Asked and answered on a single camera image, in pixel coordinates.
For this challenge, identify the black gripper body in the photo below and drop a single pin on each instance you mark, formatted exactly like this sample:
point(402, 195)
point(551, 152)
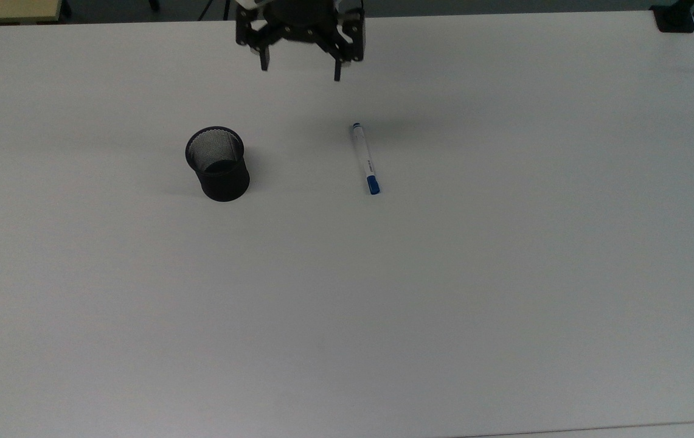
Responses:
point(301, 18)

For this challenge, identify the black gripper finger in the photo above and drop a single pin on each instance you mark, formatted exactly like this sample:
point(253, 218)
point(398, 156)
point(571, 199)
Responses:
point(338, 67)
point(263, 58)

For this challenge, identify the white marker with blue cap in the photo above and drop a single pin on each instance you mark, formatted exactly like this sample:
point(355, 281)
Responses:
point(364, 155)

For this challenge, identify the black tripod leg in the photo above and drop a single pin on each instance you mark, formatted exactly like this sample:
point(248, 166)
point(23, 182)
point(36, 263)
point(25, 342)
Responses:
point(205, 11)

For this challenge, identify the black mesh pen cup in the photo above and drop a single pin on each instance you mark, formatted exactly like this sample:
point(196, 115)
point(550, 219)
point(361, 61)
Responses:
point(225, 182)

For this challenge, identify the light wooden side table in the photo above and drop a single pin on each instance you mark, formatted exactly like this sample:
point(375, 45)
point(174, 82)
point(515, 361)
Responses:
point(0, 9)

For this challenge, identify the black table clamp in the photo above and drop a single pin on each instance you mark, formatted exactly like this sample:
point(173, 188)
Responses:
point(675, 19)

